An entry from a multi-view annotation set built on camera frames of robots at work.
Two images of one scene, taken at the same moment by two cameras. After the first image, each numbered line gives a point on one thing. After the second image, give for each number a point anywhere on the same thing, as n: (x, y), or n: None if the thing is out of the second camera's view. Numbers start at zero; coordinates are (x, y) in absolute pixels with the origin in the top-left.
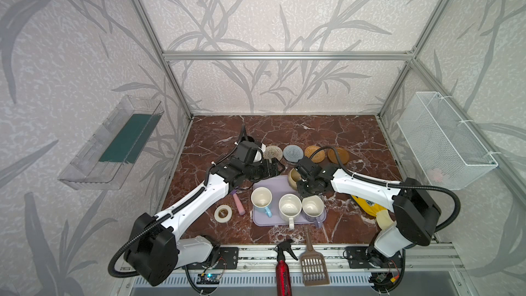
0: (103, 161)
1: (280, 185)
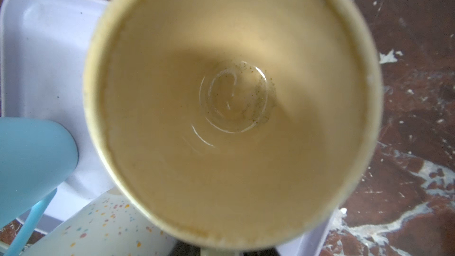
0: None
1: (46, 40)
